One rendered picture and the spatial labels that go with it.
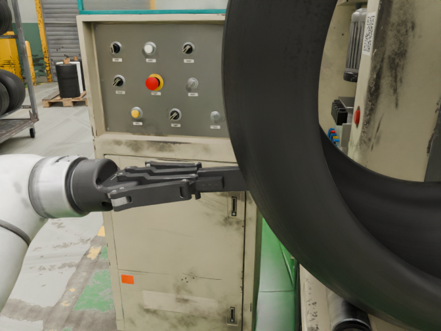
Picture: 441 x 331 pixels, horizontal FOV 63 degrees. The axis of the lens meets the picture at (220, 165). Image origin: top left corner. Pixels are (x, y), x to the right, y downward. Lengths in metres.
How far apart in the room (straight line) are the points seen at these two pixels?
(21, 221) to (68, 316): 1.39
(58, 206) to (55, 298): 1.53
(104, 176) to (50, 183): 0.07
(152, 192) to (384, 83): 0.47
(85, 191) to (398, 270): 0.37
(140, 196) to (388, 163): 0.49
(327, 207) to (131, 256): 1.11
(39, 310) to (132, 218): 0.85
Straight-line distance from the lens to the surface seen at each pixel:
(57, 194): 0.52
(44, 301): 2.04
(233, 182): 0.46
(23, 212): 0.55
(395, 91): 0.73
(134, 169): 0.51
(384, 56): 0.72
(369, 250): 0.36
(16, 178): 0.56
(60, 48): 10.15
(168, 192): 0.45
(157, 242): 1.31
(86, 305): 1.95
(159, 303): 1.48
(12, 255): 0.54
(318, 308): 0.55
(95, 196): 0.50
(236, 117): 0.35
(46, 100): 6.80
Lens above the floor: 1.23
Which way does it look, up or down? 21 degrees down
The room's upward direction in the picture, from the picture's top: straight up
